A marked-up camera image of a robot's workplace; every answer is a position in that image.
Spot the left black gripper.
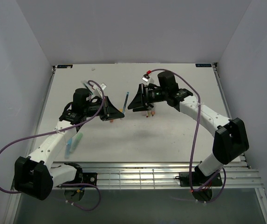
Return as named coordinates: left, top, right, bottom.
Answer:
left=84, top=96, right=124, bottom=121

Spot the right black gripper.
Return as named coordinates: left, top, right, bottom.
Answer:
left=127, top=84, right=168, bottom=112

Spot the teal gel pen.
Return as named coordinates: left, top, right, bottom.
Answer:
left=122, top=92, right=129, bottom=114

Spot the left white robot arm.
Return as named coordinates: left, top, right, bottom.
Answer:
left=14, top=93, right=124, bottom=200

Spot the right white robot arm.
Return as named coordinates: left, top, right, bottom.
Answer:
left=128, top=84, right=249, bottom=185

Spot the green highlighter pen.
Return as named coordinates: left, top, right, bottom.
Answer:
left=70, top=133, right=83, bottom=154

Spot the light blue highlighter pen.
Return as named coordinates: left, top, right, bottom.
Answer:
left=64, top=138, right=73, bottom=159

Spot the blue pens cluster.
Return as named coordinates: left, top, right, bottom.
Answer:
left=81, top=80, right=89, bottom=89

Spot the left blue corner label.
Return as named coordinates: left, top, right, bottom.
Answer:
left=57, top=64, right=73, bottom=69

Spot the blue corner label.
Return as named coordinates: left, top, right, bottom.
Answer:
left=57, top=64, right=73, bottom=69
left=195, top=63, right=212, bottom=68

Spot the right blue corner label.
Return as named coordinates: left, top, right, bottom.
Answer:
left=195, top=63, right=212, bottom=68

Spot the aluminium rail frame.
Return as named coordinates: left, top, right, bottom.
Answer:
left=4, top=63, right=267, bottom=224

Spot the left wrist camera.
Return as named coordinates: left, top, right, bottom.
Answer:
left=71, top=88, right=91, bottom=111

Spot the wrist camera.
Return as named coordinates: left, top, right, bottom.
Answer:
left=71, top=88, right=91, bottom=111
left=157, top=71, right=179, bottom=93

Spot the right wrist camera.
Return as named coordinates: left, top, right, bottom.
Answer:
left=157, top=71, right=179, bottom=93

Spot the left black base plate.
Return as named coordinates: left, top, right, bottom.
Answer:
left=80, top=173, right=98, bottom=186

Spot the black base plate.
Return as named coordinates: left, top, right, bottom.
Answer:
left=175, top=172, right=223, bottom=187
left=80, top=173, right=98, bottom=186

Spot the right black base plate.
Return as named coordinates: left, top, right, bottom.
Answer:
left=175, top=172, right=223, bottom=187

